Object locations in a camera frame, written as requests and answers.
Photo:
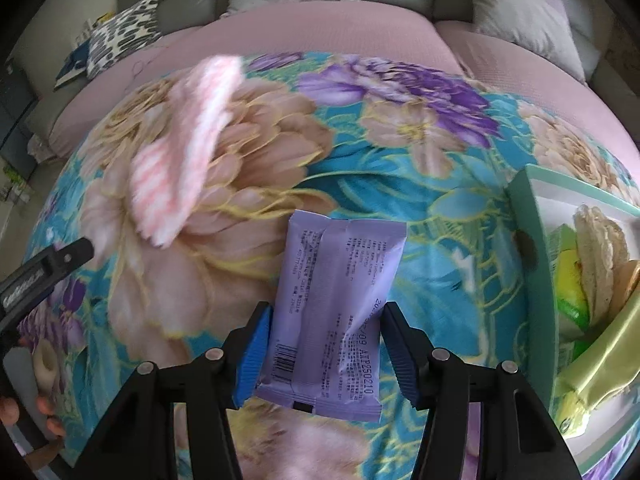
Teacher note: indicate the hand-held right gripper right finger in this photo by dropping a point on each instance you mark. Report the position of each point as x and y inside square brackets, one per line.
[402, 360]

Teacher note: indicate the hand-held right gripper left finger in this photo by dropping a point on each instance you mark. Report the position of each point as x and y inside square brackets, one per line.
[250, 355]

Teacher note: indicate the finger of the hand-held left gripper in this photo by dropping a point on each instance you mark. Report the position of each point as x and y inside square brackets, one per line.
[75, 252]

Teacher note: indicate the purple packet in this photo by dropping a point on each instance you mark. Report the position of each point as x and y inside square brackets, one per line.
[330, 285]

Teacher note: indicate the teal cardboard box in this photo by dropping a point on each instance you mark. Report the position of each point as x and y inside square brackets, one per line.
[525, 220]

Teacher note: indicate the person's left hand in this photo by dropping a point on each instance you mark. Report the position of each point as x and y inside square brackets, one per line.
[7, 412]

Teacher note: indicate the white patterned bag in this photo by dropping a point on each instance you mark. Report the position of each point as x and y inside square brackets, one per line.
[39, 147]

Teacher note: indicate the floral blanket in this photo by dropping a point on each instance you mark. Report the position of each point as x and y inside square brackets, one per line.
[400, 210]

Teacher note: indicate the dark blue cabinet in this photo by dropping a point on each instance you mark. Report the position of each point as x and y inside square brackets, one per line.
[15, 105]

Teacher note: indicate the blue white cushion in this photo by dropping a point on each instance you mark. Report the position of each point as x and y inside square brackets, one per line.
[72, 67]

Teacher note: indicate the light green cloth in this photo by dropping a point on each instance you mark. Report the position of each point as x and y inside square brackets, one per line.
[610, 355]

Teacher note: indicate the blue white patterned pillow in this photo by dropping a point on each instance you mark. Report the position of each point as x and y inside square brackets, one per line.
[120, 35]

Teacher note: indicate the white yellow books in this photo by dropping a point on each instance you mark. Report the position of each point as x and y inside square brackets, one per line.
[95, 22]

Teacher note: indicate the grey sofa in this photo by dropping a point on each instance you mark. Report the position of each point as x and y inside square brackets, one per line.
[175, 5]

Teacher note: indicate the grey and pink pillow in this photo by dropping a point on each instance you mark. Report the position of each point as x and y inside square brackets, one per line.
[520, 10]

